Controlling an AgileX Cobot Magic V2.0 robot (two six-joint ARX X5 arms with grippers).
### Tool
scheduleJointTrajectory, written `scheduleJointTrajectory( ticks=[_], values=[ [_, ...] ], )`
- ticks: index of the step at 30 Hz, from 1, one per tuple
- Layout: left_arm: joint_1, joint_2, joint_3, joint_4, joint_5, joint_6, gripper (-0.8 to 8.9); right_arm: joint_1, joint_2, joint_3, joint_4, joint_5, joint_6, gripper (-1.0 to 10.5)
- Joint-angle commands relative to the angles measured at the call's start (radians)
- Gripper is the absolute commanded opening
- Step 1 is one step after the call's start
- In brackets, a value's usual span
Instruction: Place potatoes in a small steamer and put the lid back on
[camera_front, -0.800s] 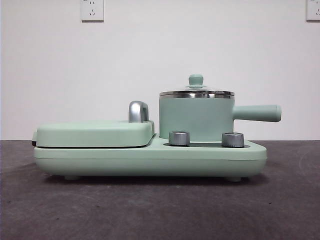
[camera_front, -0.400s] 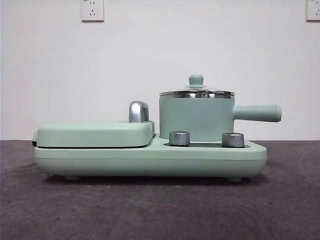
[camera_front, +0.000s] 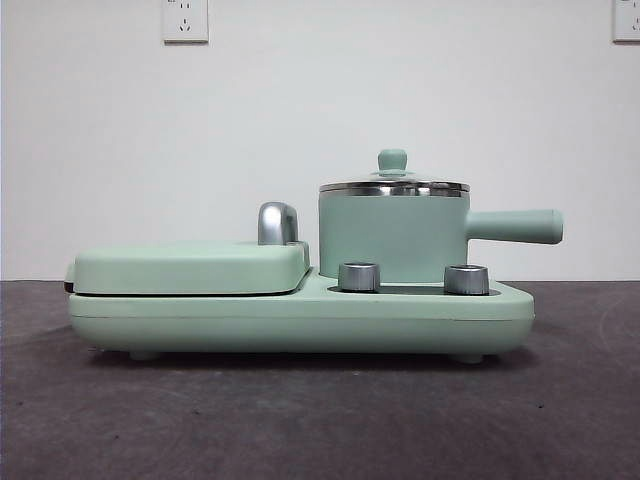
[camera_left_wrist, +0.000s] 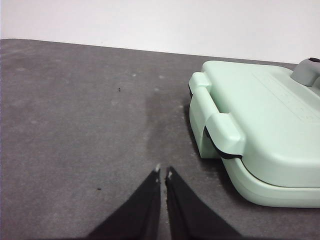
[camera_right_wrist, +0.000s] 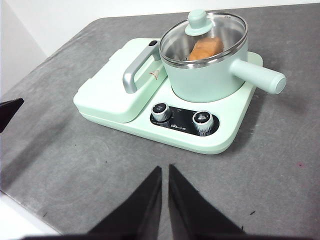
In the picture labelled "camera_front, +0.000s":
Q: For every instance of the mint green griddle cover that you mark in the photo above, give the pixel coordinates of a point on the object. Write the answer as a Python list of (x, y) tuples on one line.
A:
[(185, 265)]

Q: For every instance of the glass pot lid green knob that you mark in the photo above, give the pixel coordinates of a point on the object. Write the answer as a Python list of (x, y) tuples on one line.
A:
[(394, 161)]

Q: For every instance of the white wall socket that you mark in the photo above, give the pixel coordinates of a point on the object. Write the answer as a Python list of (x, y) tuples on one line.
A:
[(627, 20), (184, 22)]

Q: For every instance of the silver control knob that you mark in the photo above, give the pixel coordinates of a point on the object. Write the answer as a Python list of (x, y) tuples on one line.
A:
[(358, 276), (466, 279)]

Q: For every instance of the mint green breakfast maker base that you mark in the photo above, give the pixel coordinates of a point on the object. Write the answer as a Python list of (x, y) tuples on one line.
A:
[(300, 320)]

